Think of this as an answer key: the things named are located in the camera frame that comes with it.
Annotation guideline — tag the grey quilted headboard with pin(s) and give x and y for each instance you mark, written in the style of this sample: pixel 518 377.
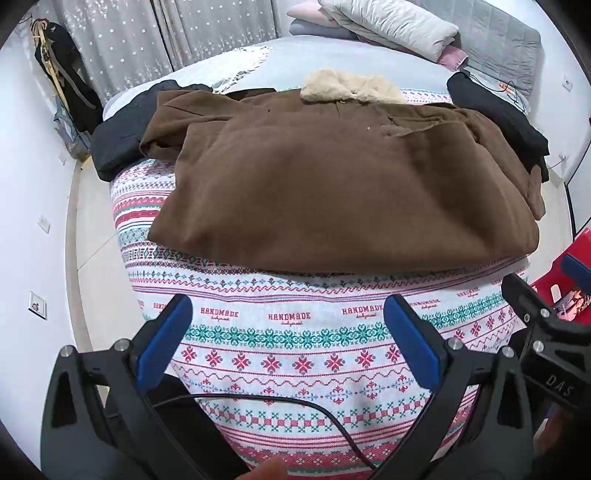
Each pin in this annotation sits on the grey quilted headboard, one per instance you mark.
pixel 498 37

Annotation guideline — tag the brown coat with fur collar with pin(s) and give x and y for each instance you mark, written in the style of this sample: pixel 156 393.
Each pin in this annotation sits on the brown coat with fur collar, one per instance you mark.
pixel 323 184

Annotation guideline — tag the dark pink cloth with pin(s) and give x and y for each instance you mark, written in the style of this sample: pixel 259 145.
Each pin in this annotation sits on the dark pink cloth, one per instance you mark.
pixel 452 57

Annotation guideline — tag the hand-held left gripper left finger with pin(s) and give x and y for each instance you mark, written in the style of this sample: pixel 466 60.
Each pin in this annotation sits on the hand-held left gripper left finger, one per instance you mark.
pixel 164 337

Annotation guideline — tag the grey blue cloth bag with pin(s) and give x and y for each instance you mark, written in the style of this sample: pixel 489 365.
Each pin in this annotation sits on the grey blue cloth bag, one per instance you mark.
pixel 71 134

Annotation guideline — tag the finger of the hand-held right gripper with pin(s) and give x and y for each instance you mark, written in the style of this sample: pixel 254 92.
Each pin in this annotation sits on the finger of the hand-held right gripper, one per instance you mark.
pixel 577 274
pixel 519 293

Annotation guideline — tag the patterned red green blanket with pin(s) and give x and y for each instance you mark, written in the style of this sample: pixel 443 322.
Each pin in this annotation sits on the patterned red green blanket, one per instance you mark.
pixel 300 323

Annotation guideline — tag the grey patterned curtain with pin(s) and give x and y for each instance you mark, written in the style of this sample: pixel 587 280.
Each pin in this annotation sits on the grey patterned curtain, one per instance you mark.
pixel 161 37

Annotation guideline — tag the light pink folded cloth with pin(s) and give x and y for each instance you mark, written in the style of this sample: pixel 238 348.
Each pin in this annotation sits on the light pink folded cloth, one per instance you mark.
pixel 307 11

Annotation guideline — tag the white quilted duvet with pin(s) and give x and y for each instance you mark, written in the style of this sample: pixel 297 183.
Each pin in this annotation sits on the white quilted duvet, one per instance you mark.
pixel 392 23

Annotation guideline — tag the red chair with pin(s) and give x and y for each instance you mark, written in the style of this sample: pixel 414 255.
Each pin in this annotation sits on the red chair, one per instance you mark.
pixel 581 244

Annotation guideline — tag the grey folded pillow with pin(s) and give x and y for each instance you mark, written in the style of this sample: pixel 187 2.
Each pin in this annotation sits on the grey folded pillow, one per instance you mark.
pixel 318 30

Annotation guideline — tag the colourful printed packet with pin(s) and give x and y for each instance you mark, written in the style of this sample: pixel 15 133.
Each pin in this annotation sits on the colourful printed packet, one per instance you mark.
pixel 575 304

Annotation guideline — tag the black folded garment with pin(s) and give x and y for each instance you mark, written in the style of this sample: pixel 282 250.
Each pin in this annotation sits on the black folded garment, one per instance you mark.
pixel 498 115

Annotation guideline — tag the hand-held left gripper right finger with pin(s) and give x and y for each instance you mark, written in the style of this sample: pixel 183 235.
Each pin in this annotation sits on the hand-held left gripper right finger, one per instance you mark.
pixel 411 341

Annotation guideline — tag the person's left hand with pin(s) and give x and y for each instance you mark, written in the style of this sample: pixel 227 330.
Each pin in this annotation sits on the person's left hand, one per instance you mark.
pixel 270 468

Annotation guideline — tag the black puffy jacket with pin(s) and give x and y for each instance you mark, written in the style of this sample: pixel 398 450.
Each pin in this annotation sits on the black puffy jacket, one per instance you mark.
pixel 120 138

